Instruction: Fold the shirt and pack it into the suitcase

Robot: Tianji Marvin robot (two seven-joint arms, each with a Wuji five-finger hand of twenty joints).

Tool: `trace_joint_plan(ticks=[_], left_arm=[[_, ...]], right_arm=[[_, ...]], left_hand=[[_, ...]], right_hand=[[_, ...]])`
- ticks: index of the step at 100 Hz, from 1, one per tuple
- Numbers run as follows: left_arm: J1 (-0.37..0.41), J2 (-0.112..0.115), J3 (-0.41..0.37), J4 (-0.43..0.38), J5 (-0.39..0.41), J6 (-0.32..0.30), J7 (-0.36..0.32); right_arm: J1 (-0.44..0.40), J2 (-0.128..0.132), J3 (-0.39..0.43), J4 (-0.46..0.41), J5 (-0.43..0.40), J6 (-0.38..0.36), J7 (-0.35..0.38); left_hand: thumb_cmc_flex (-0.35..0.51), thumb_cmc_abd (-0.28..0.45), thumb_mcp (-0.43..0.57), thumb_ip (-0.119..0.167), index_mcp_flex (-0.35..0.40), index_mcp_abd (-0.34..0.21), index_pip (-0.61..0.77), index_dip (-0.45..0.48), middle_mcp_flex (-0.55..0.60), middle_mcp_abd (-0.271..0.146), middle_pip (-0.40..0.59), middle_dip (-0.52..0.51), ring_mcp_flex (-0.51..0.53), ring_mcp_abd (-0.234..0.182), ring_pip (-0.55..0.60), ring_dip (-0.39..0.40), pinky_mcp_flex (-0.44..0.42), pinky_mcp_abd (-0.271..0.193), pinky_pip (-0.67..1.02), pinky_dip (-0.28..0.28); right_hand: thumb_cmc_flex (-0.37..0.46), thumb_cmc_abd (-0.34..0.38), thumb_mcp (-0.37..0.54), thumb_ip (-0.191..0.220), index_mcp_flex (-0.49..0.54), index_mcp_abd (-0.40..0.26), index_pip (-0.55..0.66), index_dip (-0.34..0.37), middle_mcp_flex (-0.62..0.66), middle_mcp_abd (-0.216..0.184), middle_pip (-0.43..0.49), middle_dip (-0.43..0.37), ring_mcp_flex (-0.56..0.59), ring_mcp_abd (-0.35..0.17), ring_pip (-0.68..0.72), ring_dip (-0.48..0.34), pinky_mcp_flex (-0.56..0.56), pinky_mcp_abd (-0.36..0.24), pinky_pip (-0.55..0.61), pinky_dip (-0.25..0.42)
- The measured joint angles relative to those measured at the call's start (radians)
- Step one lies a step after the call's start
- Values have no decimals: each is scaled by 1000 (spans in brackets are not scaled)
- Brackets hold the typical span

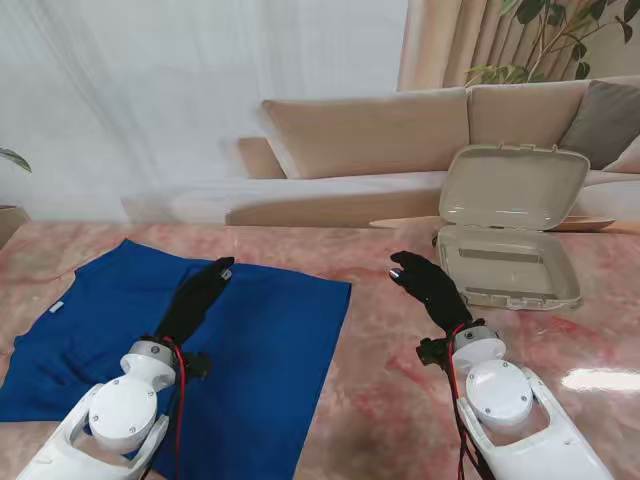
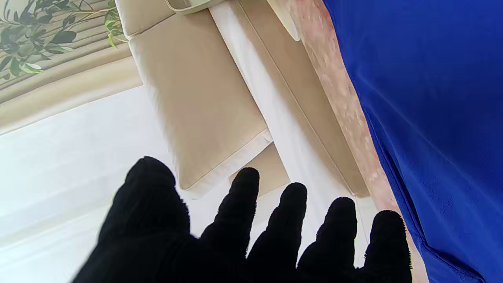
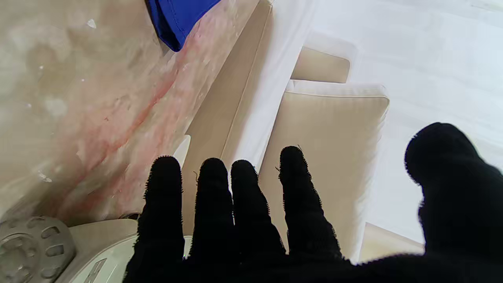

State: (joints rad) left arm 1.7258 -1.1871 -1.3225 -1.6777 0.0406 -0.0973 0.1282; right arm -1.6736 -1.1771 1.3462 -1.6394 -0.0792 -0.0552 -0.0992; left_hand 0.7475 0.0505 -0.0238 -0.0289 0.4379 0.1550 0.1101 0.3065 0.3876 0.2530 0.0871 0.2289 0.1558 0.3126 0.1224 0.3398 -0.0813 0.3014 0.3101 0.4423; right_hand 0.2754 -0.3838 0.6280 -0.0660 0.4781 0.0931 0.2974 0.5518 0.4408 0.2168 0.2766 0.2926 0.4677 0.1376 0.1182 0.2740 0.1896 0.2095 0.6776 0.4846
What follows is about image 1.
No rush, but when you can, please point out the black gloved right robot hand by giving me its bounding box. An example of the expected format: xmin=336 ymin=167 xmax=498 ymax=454
xmin=389 ymin=251 xmax=475 ymax=335

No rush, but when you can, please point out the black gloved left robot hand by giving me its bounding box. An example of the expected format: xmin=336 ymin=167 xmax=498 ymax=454
xmin=152 ymin=256 xmax=236 ymax=349

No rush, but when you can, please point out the blue shirt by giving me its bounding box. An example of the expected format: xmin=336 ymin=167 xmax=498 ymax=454
xmin=0 ymin=238 xmax=353 ymax=480

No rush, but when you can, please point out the beige open suitcase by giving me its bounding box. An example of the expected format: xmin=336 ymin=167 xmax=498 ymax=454
xmin=430 ymin=142 xmax=591 ymax=312

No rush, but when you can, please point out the flat wooden tray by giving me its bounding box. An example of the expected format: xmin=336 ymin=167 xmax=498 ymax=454
xmin=368 ymin=214 xmax=619 ymax=234

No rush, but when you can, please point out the beige sofa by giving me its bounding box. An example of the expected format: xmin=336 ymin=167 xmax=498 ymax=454
xmin=119 ymin=74 xmax=640 ymax=227

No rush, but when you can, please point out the beige plant pot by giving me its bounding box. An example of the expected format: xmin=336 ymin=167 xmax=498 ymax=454
xmin=0 ymin=203 xmax=32 ymax=249

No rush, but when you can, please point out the white sheer curtain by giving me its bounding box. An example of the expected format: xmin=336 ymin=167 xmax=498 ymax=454
xmin=0 ymin=0 xmax=411 ymax=224

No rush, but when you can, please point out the single green plant leaf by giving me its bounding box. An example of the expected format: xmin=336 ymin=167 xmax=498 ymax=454
xmin=0 ymin=146 xmax=33 ymax=175

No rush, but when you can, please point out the grey cushion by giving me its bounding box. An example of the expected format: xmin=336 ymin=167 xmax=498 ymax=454
xmin=558 ymin=79 xmax=640 ymax=171

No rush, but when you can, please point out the beige curtain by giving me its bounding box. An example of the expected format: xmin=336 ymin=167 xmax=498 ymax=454
xmin=397 ymin=0 xmax=640 ymax=94

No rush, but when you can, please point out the tall green leafy plant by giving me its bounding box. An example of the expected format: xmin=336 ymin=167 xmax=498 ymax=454
xmin=464 ymin=0 xmax=636 ymax=85

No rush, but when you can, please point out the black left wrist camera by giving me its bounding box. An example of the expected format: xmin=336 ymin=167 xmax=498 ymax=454
xmin=179 ymin=351 xmax=214 ymax=380

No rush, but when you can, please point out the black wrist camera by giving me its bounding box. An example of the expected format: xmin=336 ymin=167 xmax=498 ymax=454
xmin=417 ymin=337 xmax=454 ymax=368
xmin=179 ymin=351 xmax=214 ymax=380

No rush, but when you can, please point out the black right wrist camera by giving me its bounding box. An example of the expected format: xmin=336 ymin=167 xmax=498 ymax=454
xmin=417 ymin=337 xmax=454 ymax=368

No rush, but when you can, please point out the red black left arm cable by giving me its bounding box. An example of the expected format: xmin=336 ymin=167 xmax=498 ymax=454
xmin=162 ymin=337 xmax=189 ymax=480

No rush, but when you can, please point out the red black arm cable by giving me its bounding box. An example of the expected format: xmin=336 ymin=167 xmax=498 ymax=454
xmin=162 ymin=337 xmax=189 ymax=480
xmin=444 ymin=329 xmax=489 ymax=480

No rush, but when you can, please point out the red black right arm cable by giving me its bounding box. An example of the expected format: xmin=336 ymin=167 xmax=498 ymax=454
xmin=444 ymin=329 xmax=489 ymax=480

